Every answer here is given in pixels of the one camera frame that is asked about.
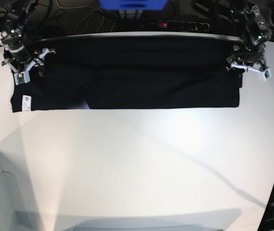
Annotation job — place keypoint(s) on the white power strip red switch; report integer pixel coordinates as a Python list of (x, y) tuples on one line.
[(182, 26)]

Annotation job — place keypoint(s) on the black T-shirt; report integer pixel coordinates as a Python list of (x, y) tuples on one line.
[(150, 72)]

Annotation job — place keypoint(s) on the blue box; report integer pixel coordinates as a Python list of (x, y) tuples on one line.
[(155, 5)]

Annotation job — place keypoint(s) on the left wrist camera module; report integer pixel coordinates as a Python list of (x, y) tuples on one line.
[(265, 74)]

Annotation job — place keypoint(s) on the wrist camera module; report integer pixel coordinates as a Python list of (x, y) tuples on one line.
[(265, 74), (21, 78)]

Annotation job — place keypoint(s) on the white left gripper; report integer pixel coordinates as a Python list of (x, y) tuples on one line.
[(247, 59)]

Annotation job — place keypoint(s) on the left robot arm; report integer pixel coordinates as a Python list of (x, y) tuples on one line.
[(257, 31)]

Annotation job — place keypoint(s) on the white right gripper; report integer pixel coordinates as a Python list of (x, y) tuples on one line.
[(37, 61)]

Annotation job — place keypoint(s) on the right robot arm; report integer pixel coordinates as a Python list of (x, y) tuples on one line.
[(12, 39)]

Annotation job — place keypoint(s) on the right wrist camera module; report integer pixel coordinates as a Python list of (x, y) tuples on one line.
[(21, 78)]

